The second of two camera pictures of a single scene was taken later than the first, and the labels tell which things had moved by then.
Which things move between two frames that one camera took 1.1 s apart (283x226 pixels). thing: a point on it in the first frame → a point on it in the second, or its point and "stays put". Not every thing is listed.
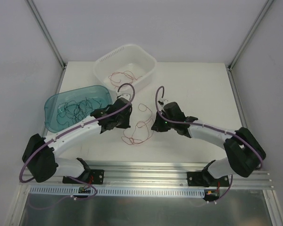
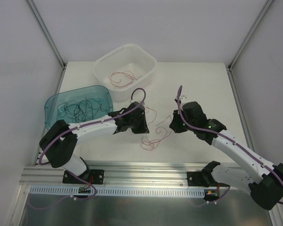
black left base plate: x=94 y=176 stays put
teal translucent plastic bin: x=66 y=107 stays put
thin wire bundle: x=142 y=130 → x=161 y=133
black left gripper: x=123 y=121 → x=142 y=121
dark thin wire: x=87 y=105 stays put
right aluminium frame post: x=249 y=35 stays put
